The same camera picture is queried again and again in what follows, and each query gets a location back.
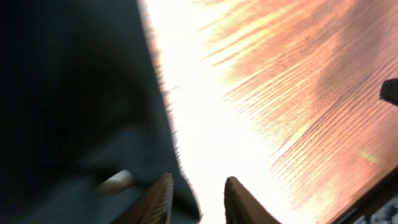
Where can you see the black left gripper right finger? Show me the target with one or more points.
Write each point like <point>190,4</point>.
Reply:
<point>241,207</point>

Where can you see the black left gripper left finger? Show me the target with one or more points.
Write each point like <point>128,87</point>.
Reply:
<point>155,206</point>

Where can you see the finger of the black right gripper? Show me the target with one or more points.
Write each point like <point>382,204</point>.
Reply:
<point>389,91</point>

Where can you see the black polo shirt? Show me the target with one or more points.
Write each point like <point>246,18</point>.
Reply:
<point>84,129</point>

